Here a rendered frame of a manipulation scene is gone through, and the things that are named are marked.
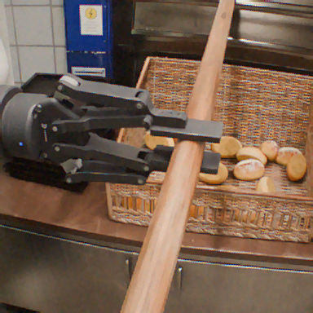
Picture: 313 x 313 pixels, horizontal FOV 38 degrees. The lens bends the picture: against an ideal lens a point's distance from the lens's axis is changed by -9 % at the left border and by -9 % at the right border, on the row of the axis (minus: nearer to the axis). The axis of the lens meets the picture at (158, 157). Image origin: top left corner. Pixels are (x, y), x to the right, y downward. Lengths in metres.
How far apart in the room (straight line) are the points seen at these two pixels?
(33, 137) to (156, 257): 0.23
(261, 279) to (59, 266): 0.60
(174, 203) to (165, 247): 0.05
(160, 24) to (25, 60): 0.53
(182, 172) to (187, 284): 0.93
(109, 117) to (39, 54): 1.23
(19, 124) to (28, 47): 1.21
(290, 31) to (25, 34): 0.90
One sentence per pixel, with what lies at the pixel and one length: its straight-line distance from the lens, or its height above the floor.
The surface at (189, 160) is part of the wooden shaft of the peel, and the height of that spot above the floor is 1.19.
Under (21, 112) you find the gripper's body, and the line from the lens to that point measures 0.53.
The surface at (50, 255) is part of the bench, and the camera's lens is 1.44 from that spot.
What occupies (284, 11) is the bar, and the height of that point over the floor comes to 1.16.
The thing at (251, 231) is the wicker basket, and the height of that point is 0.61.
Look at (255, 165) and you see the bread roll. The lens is 1.43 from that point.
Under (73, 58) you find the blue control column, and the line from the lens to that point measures 1.63.
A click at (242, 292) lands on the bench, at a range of 1.36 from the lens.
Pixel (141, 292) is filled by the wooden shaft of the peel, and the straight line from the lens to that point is 0.35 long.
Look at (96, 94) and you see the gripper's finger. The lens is 0.49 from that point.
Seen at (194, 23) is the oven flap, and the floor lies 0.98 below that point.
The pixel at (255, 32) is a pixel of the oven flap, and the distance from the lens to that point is 1.49.
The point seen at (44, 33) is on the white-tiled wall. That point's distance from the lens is 1.68.
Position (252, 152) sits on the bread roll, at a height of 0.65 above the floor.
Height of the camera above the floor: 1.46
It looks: 35 degrees down
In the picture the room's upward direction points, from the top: straight up
